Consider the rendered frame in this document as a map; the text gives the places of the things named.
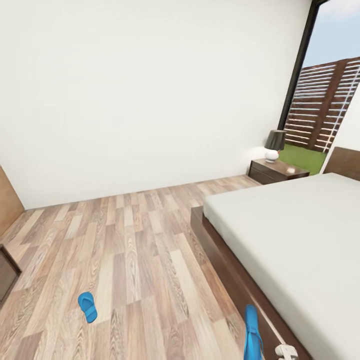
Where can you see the fixed window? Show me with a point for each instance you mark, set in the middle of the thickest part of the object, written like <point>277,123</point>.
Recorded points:
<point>324,79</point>

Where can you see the bed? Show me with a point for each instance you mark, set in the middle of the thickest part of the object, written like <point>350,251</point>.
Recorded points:
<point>292,250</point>

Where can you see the sandal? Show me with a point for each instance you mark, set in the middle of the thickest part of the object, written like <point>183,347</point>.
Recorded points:
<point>87,305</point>
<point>253,347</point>

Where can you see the table lamp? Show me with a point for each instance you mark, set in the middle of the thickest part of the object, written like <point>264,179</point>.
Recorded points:
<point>275,142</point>

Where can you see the sliding door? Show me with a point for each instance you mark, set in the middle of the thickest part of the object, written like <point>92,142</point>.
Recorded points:
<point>10,204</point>

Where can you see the nightstand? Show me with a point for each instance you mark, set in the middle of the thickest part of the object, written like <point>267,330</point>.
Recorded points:
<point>266,173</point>

